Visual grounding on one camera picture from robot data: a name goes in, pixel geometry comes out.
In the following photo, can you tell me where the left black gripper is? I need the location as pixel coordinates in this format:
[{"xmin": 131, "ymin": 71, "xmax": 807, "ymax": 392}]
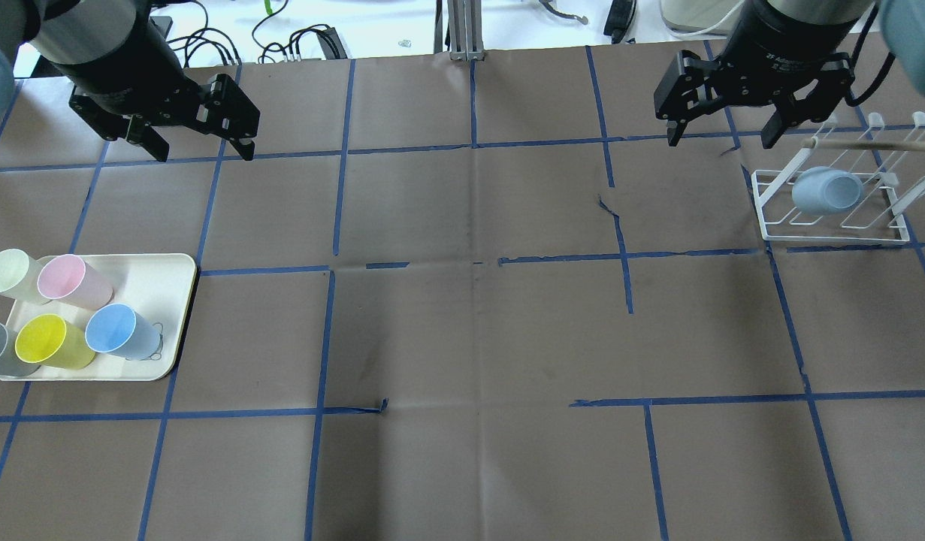
[{"xmin": 68, "ymin": 73, "xmax": 261, "ymax": 163}]

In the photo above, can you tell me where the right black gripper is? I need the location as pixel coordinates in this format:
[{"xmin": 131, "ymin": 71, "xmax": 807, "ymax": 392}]
[{"xmin": 654, "ymin": 50, "xmax": 856, "ymax": 150}]

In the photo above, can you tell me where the light blue plastic cup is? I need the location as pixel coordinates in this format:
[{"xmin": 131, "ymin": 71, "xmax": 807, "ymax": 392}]
[{"xmin": 791, "ymin": 167, "xmax": 863, "ymax": 216}]

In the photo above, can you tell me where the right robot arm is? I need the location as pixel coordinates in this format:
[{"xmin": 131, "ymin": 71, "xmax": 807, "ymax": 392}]
[{"xmin": 654, "ymin": 1, "xmax": 925, "ymax": 150}]

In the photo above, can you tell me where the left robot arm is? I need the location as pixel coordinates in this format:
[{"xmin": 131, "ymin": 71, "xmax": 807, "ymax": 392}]
[{"xmin": 0, "ymin": 1, "xmax": 260, "ymax": 162}]

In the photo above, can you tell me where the pink plastic cup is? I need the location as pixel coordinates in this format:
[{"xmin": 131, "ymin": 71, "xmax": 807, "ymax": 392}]
[{"xmin": 36, "ymin": 254, "xmax": 114, "ymax": 310}]

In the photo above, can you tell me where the pale green plastic cup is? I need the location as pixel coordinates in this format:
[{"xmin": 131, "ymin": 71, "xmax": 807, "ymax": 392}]
[{"xmin": 0, "ymin": 249, "xmax": 50, "ymax": 305}]

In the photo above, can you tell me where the yellow plastic cup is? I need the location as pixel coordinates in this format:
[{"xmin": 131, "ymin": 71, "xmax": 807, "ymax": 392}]
[{"xmin": 14, "ymin": 313, "xmax": 97, "ymax": 370}]

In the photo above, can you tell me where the grey plastic cup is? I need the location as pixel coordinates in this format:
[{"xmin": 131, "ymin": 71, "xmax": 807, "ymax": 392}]
[{"xmin": 0, "ymin": 322, "xmax": 41, "ymax": 377}]

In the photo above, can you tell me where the cream plastic tray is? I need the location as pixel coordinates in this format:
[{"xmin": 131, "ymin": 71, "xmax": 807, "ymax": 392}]
[{"xmin": 0, "ymin": 253, "xmax": 198, "ymax": 382}]

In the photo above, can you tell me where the black cable bundle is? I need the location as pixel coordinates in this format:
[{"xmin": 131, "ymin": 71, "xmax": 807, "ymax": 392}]
[{"xmin": 150, "ymin": 0, "xmax": 350, "ymax": 65}]

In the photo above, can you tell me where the white wire cup rack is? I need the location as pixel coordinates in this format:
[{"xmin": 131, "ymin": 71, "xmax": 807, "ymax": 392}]
[{"xmin": 748, "ymin": 110, "xmax": 925, "ymax": 244}]

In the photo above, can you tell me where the aluminium frame post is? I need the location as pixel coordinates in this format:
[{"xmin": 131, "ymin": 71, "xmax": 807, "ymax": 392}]
[{"xmin": 443, "ymin": 0, "xmax": 485, "ymax": 62}]

